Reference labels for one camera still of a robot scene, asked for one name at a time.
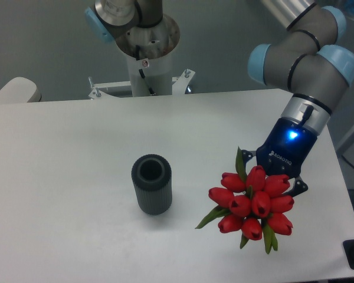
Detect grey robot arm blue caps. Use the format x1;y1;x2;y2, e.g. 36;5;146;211
84;1;354;196

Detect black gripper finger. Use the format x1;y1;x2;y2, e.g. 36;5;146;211
284;176;309;197
241;150;256;164

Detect red tulip bouquet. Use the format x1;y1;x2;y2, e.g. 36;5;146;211
195;149;294;254

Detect beige chair back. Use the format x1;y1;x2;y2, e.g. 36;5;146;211
0;77;42;105

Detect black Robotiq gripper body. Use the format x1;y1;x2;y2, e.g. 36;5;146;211
256;118;317;178

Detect dark grey ribbed vase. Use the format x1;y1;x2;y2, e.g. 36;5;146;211
131;154;172;215

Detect white metal base frame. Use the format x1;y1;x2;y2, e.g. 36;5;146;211
88;68;196;100

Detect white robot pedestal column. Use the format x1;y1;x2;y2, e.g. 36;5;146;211
125;55;173;97

